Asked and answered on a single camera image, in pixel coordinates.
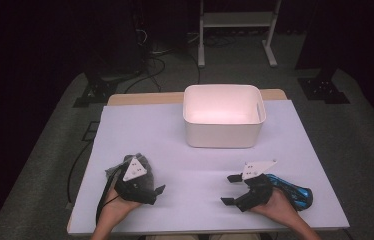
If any person's right hand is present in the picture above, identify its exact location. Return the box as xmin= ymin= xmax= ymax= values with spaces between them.
xmin=250 ymin=187 xmax=302 ymax=223

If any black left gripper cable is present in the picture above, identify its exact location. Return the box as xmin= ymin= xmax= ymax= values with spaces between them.
xmin=95 ymin=163 xmax=126 ymax=226

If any person's left hand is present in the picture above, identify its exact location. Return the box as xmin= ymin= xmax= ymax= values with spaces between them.
xmin=98 ymin=186 xmax=143 ymax=225

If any white metal stand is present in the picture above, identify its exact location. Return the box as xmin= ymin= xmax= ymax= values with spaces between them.
xmin=197 ymin=0 xmax=283 ymax=69

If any thin black floor cable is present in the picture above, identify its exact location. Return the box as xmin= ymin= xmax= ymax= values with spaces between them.
xmin=66 ymin=139 xmax=94 ymax=204

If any black stand base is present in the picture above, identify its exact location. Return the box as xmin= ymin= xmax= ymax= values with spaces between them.
xmin=297 ymin=76 xmax=351 ymax=105
xmin=72 ymin=78 xmax=119 ymax=108

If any black looping floor cable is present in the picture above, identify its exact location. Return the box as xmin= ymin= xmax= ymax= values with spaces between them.
xmin=123 ymin=56 xmax=168 ymax=94

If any white plastic bin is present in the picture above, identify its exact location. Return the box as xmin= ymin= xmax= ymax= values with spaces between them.
xmin=182 ymin=83 xmax=267 ymax=149

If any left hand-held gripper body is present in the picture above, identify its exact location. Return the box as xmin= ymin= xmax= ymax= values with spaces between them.
xmin=114 ymin=155 xmax=158 ymax=206

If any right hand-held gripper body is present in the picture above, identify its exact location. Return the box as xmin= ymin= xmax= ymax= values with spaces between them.
xmin=234 ymin=159 xmax=278 ymax=213

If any blue and black toy car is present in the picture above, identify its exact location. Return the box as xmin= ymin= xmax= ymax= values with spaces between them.
xmin=264 ymin=173 xmax=314 ymax=212

